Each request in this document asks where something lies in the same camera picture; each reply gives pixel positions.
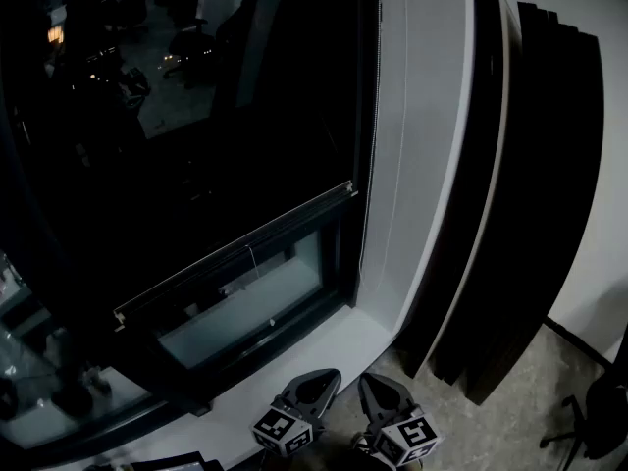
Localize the black skirting board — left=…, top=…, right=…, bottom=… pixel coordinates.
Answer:
left=543, top=315, right=615, bottom=365

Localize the thin pull cord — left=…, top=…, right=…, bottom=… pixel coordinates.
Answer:
left=247, top=245, right=276, bottom=326

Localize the person's right shoe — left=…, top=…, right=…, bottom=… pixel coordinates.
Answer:
left=349, top=431, right=380, bottom=456

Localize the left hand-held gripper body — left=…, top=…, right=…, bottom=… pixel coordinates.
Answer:
left=252, top=393, right=326, bottom=458

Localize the phone with timer screen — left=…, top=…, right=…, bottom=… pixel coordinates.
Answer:
left=87, top=450, right=226, bottom=471

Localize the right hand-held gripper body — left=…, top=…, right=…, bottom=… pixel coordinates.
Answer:
left=370, top=403, right=443, bottom=468

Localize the dark board with pale edge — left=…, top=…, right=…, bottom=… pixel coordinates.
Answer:
left=394, top=0, right=522, bottom=381

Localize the black office chair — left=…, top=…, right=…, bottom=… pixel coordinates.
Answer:
left=539, top=329, right=628, bottom=471

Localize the stack of dark wooden boards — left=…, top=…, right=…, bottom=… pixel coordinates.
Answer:
left=430, top=0, right=605, bottom=407

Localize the white window sill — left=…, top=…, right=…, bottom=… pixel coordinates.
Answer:
left=28, top=304, right=396, bottom=471

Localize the white bead pull chain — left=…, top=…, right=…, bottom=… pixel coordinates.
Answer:
left=359, top=0, right=409, bottom=288

